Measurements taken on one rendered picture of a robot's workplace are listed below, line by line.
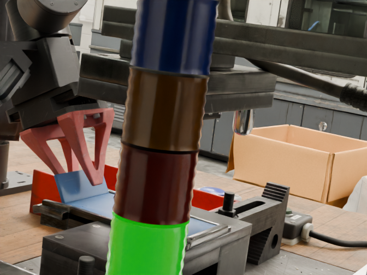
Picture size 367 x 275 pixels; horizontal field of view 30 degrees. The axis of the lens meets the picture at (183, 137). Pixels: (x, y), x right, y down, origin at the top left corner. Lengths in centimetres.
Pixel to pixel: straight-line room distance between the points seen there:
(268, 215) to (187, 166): 52
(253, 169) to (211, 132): 289
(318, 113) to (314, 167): 254
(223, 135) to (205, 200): 493
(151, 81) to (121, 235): 7
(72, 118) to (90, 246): 14
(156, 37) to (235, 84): 31
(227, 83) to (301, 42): 10
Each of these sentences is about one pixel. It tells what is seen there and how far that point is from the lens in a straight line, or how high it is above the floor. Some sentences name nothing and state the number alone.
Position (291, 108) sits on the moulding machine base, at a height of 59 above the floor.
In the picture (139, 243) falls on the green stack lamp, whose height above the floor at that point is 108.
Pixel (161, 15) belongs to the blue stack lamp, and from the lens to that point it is 30.
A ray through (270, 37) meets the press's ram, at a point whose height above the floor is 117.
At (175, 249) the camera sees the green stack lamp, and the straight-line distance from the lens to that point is 32.
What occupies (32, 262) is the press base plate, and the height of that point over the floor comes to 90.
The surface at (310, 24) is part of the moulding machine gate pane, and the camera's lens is 545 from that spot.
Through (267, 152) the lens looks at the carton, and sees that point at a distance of 298.
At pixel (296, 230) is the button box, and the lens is 94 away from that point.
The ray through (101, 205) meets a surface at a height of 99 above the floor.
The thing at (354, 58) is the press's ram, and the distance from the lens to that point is 50.
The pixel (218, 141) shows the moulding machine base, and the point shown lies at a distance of 586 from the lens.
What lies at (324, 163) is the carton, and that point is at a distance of 288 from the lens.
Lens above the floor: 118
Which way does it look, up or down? 10 degrees down
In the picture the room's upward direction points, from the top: 8 degrees clockwise
